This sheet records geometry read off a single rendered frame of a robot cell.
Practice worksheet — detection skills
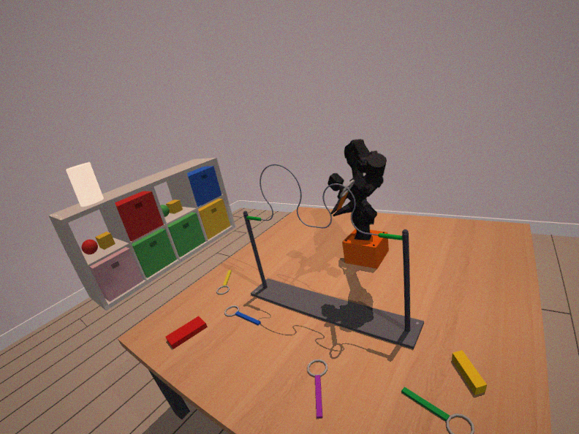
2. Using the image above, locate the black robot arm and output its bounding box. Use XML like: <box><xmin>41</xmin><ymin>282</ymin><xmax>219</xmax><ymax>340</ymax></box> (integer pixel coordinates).
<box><xmin>344</xmin><ymin>139</ymin><xmax>387</xmax><ymax>240</ymax></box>

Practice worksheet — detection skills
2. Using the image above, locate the blue handle with grey ring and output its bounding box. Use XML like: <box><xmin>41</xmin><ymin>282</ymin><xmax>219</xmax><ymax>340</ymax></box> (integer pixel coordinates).
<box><xmin>224</xmin><ymin>305</ymin><xmax>261</xmax><ymax>325</ymax></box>

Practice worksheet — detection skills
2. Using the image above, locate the grey ring with purple handle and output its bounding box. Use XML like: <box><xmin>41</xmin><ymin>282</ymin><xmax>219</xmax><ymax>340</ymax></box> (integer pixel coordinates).
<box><xmin>308</xmin><ymin>359</ymin><xmax>328</xmax><ymax>418</ymax></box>

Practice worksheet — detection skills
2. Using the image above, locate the grey ring with yellow handle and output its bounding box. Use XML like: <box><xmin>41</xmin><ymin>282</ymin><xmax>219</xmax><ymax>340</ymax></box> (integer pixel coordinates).
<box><xmin>216</xmin><ymin>270</ymin><xmax>232</xmax><ymax>294</ymax></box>

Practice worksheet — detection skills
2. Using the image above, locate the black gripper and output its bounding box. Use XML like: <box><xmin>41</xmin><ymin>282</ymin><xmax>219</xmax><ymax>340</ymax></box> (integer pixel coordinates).
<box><xmin>328</xmin><ymin>173</ymin><xmax>377</xmax><ymax>224</ymax></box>

